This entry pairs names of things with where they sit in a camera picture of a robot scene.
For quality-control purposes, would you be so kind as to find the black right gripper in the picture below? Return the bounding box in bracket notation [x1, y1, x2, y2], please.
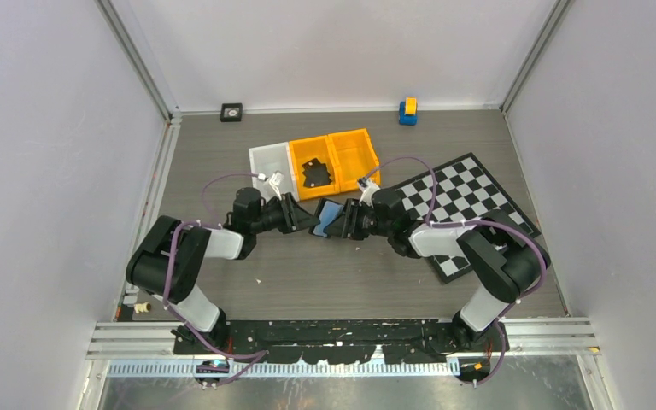
[325, 197, 394, 240]

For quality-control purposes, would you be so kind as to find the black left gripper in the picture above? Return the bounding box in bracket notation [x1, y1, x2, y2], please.
[251, 192, 319, 235]

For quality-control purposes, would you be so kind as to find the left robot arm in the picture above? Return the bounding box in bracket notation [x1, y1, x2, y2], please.
[126, 187, 319, 354]

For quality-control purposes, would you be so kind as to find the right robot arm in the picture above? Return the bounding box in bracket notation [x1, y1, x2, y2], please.
[324, 189, 551, 351]

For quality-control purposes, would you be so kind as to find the white plastic bin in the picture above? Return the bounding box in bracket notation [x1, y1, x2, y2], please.
[248, 142, 299, 200]

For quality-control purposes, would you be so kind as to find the orange plastic bin left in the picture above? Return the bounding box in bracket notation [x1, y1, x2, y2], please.
[289, 135, 339, 201]

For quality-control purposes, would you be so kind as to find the orange plastic bin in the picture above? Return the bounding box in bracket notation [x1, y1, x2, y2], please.
[289, 135, 339, 201]
[328, 128, 379, 193]

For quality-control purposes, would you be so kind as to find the orange plastic bin right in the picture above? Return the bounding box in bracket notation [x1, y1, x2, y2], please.
[328, 128, 379, 193]

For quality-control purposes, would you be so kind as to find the black white checkerboard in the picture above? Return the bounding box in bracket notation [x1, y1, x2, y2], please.
[389, 152, 542, 284]

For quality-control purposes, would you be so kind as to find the blue toy car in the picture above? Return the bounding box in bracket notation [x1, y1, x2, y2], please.
[398, 101, 418, 126]

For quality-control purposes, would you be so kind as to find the small black square box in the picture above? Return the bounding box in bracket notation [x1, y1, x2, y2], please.
[220, 102, 243, 123]

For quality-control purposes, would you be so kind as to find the yellow toy block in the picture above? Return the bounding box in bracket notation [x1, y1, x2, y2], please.
[405, 97, 417, 116]

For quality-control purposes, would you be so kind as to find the small beige plastic piece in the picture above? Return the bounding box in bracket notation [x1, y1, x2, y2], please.
[132, 302, 152, 314]

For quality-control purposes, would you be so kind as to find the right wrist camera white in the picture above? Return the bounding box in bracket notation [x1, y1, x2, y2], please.
[357, 178, 381, 207]

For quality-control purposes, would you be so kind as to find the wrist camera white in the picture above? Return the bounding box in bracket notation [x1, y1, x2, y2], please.
[357, 178, 381, 207]
[263, 171, 290, 200]

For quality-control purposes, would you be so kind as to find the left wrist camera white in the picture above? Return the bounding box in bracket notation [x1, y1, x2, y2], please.
[263, 171, 290, 200]

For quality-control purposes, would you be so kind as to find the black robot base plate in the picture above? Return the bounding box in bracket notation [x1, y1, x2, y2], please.
[172, 319, 509, 365]

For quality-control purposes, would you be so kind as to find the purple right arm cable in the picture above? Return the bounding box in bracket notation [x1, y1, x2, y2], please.
[361, 156, 550, 388]

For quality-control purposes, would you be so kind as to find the aluminium frame rail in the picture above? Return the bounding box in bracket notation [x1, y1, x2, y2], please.
[87, 318, 600, 382]

